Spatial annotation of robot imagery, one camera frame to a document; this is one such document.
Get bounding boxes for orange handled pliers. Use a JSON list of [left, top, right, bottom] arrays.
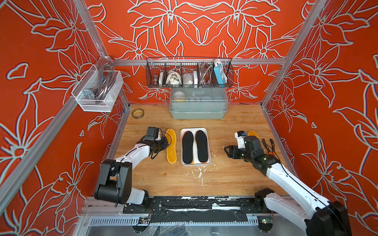
[[262, 139, 277, 155]]

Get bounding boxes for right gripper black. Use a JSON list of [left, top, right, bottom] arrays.
[[223, 145, 254, 164]]

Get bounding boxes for black insole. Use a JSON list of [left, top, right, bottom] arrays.
[[195, 130, 209, 163], [182, 131, 194, 164]]

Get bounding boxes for white storage tray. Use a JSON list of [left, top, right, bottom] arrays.
[[180, 128, 212, 166]]

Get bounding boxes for black wire wall basket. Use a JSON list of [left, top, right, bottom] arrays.
[[146, 57, 235, 88]]

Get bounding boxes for white cloth in basket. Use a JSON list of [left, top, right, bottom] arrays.
[[165, 70, 182, 86]]

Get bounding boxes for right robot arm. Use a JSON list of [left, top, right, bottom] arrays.
[[224, 131, 352, 236]]

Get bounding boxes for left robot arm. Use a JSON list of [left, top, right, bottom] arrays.
[[94, 127, 171, 208]]

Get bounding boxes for tape roll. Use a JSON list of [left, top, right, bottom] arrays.
[[132, 108, 145, 119]]

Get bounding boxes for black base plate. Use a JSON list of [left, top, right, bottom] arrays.
[[123, 196, 273, 214]]

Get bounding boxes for blue box in basket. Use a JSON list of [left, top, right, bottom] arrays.
[[214, 59, 227, 85]]

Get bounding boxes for grey lidded storage bin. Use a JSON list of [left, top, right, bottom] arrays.
[[170, 88, 228, 120]]

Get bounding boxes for clear plastic wall basket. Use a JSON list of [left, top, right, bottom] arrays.
[[71, 66, 123, 113]]

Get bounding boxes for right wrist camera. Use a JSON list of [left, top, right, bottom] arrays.
[[235, 131, 246, 149]]

